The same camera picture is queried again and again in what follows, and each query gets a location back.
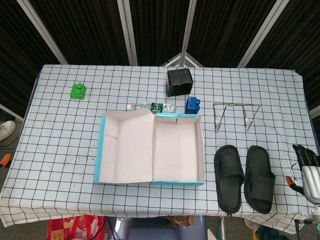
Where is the light blue shoebox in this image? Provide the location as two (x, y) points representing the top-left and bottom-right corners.
(93, 109), (206, 187)

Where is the dark blue chair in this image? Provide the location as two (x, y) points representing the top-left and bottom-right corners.
(107, 216), (208, 240)

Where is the white sneaker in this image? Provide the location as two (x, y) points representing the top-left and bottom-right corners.
(0, 120), (16, 141)

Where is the clear plastic water bottle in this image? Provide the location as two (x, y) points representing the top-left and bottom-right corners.
(126, 101), (178, 114)

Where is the blue toy building block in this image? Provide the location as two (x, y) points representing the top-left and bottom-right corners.
(184, 96), (202, 115)

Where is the white triangular partition foot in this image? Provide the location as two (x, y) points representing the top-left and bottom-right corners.
(161, 51), (205, 68)

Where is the teal metal tube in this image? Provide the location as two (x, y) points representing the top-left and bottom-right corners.
(216, 216), (226, 240)

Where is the green toy building block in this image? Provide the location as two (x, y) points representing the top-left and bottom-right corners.
(69, 82), (87, 101)

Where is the white black-grid checkered tablecloth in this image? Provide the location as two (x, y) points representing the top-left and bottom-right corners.
(0, 64), (320, 235)

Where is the black square cup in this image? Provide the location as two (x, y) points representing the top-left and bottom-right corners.
(166, 67), (195, 98)

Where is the black orange-tipped left robot hand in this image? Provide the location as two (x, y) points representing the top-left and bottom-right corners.
(0, 153), (12, 169)

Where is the dark blue fabric bundle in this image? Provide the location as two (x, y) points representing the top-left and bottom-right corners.
(257, 224), (285, 240)

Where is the red patterned bag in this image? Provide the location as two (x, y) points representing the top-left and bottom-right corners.
(48, 214), (106, 240)

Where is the metal wire rack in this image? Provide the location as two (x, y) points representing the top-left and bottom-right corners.
(212, 102), (261, 133)

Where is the white partition base bar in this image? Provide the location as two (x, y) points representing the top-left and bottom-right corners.
(308, 104), (320, 118)
(0, 103), (25, 123)

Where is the white partition frame post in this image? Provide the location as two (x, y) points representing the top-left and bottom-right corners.
(116, 0), (139, 66)
(181, 0), (198, 55)
(236, 0), (291, 68)
(16, 0), (69, 65)

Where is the black rubber slipper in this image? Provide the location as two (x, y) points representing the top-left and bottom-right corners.
(214, 144), (245, 217)
(243, 145), (277, 215)

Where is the brown paper bag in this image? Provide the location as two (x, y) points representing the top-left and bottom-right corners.
(166, 214), (195, 228)

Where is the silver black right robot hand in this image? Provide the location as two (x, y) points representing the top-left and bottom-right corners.
(285, 143), (320, 204)

